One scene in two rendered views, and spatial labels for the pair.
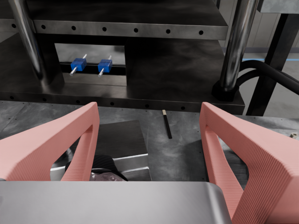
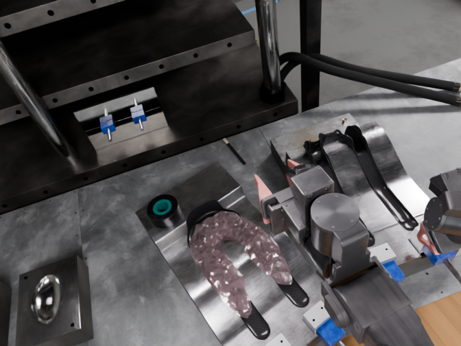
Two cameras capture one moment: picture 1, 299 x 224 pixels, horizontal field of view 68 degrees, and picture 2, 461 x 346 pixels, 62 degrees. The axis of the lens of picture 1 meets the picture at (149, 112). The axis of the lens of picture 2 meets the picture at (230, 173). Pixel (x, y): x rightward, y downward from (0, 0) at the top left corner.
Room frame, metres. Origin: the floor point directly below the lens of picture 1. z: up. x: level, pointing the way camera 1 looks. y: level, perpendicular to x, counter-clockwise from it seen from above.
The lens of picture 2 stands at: (-0.29, 0.16, 1.69)
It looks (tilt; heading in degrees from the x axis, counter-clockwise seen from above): 49 degrees down; 347
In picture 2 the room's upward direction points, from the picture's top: 13 degrees counter-clockwise
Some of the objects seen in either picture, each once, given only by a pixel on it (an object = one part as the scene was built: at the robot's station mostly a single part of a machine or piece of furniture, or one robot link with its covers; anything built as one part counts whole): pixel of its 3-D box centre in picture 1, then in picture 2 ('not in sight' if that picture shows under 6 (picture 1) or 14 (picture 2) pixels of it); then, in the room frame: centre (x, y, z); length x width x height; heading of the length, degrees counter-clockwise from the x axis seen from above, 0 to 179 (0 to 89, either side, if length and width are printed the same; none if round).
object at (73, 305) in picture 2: not in sight; (55, 305); (0.27, 0.54, 0.84); 0.20 x 0.15 x 0.07; 175
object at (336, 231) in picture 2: not in sight; (344, 257); (-0.11, 0.00, 1.24); 0.12 x 0.09 x 0.12; 0
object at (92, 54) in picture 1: (107, 42); (115, 79); (1.06, 0.21, 0.87); 0.50 x 0.27 x 0.17; 175
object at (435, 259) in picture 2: not in sight; (441, 255); (-0.06, -0.29, 0.91); 0.13 x 0.05 x 0.05; 175
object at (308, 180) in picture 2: not in sight; (307, 197); (-0.01, 0.00, 1.25); 0.07 x 0.06 x 0.11; 90
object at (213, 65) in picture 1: (104, 58); (112, 96); (1.14, 0.25, 0.76); 1.30 x 0.84 x 0.06; 85
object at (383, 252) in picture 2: not in sight; (392, 278); (-0.05, -0.18, 0.89); 0.13 x 0.05 x 0.05; 175
